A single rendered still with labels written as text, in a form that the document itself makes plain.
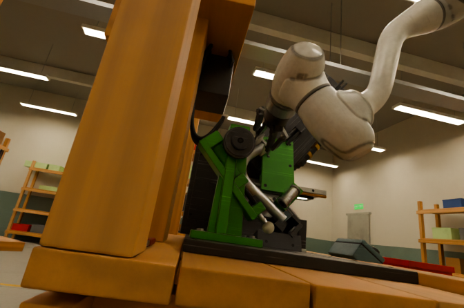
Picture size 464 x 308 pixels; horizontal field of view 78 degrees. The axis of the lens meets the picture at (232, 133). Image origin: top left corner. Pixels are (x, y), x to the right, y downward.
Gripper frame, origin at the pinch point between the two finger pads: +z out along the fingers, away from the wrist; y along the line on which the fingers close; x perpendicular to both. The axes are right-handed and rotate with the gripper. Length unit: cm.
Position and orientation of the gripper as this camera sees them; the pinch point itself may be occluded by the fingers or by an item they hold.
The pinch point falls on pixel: (262, 145)
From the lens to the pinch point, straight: 98.5
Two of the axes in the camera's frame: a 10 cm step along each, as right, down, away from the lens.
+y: -6.1, -7.1, 3.5
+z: -1.7, 5.5, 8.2
